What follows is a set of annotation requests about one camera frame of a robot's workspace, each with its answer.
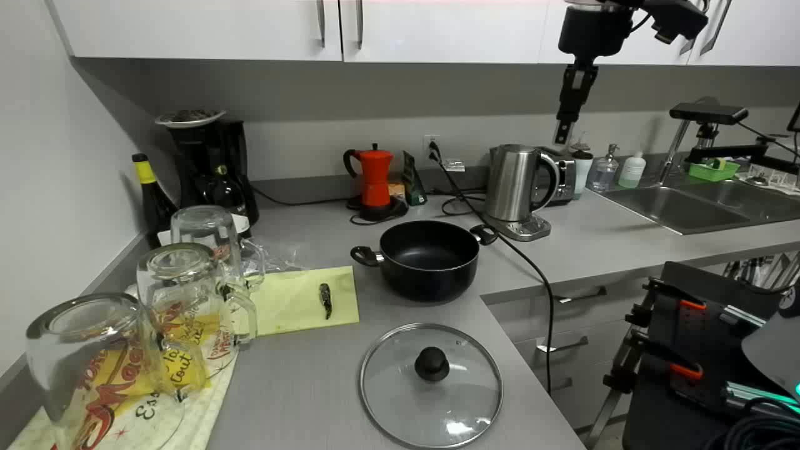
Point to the upturned glass mug near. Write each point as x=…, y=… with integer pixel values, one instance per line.
x=95, y=363

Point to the soap dispenser bottle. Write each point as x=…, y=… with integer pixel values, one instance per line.
x=630, y=174

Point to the upturned glass mug middle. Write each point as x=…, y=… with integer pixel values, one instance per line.
x=200, y=313

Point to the upturned glass mug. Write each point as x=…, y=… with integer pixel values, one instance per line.
x=95, y=363
x=227, y=237
x=200, y=313

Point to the dark wine bottle yellow cap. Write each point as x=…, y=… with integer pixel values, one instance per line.
x=155, y=207

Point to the glass pot lid black knob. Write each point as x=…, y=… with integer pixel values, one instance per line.
x=430, y=387

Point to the stainless steel electric kettle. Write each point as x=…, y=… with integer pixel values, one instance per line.
x=512, y=185

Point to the upturned glass mug far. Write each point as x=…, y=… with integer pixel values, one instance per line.
x=227, y=237

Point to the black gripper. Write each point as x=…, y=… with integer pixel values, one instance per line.
x=594, y=32

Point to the patterned dish towel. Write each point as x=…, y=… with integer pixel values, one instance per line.
x=183, y=422

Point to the black coffee maker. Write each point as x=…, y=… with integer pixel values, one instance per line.
x=212, y=162

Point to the black camera on stand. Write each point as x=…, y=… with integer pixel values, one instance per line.
x=708, y=117

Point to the stainless steel sink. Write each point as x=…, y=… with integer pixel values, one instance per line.
x=708, y=207

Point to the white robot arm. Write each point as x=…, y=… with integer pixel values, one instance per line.
x=672, y=18

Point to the black perforated board with clamps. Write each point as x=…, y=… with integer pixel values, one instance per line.
x=708, y=363

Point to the red moka pot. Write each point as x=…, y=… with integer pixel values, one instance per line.
x=374, y=174

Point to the black cooking pot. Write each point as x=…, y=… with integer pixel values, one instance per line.
x=427, y=262

